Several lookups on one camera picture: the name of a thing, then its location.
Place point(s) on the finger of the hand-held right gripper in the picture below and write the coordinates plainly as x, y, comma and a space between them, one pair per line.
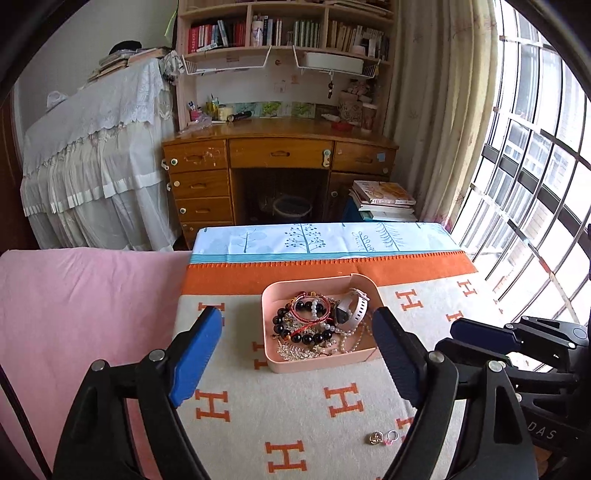
485, 332
466, 350

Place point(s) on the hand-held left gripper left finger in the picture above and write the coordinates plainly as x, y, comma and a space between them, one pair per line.
196, 355

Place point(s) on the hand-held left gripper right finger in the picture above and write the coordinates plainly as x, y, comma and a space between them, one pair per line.
399, 355

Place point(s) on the white smartwatch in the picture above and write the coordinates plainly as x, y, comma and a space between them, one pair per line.
353, 307

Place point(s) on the pink storage box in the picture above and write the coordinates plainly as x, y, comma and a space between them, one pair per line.
272, 323

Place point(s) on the silver rhinestone hair comb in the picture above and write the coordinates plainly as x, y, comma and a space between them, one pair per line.
295, 353

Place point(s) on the orange patterned blanket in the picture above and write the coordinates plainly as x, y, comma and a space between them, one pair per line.
295, 415

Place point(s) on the pink bed sheet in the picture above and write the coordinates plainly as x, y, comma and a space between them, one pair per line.
83, 314

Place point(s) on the blue tree print sheet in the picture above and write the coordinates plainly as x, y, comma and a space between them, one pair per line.
323, 240

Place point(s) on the metal window grille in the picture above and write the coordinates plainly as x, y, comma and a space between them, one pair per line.
531, 184

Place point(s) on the stack of large books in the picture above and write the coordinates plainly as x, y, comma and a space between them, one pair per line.
383, 194

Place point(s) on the round basin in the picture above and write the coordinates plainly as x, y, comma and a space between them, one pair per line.
292, 207

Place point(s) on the white drawer lock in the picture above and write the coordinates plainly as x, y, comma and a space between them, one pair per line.
327, 159

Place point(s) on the wooden desk with drawers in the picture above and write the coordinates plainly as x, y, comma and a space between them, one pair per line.
277, 152

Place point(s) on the beige curtain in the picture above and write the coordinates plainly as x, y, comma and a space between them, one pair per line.
434, 115

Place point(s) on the white lace covered furniture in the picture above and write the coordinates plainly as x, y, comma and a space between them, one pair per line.
92, 147

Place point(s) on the red dish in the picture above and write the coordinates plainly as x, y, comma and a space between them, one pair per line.
341, 126

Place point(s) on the pink cup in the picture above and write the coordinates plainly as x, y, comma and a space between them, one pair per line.
196, 114

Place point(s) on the black flashlight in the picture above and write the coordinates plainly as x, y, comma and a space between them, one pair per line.
240, 116

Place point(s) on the pen holder with pens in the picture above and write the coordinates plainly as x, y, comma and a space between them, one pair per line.
212, 107

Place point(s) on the patterned glass jar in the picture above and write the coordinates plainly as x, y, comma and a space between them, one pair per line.
351, 108

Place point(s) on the green picture strip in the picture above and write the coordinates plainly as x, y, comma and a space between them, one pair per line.
277, 110

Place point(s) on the wooden bookshelf hutch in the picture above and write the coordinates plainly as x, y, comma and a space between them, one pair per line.
286, 87

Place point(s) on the pile of books on cloth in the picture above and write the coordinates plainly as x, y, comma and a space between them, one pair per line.
120, 62

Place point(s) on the white oval tray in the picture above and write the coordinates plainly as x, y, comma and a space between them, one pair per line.
332, 60

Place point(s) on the black hat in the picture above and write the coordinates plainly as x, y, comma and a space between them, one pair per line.
124, 46

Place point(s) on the row of red books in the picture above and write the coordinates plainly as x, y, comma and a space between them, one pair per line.
207, 37

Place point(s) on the row of beige books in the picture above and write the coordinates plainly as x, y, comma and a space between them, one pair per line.
355, 39

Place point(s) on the row of pale books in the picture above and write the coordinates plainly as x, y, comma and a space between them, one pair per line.
286, 32

